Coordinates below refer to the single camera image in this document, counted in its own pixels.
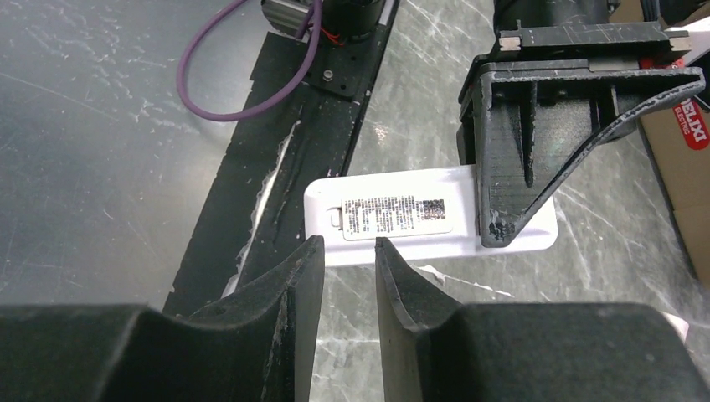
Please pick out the tan plastic toolbox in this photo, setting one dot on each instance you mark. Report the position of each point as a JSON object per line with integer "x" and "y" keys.
{"x": 679, "y": 143}

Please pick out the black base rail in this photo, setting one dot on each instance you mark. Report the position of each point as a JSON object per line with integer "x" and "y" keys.
{"x": 253, "y": 217}

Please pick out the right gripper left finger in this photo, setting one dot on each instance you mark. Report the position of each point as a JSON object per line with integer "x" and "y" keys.
{"x": 257, "y": 344}

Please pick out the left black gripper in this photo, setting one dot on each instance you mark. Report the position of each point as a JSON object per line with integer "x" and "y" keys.
{"x": 526, "y": 125}

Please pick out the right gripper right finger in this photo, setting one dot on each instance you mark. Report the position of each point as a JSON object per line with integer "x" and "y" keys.
{"x": 435, "y": 348}

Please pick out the white remote control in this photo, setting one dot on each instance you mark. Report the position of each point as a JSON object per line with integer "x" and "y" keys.
{"x": 427, "y": 214}

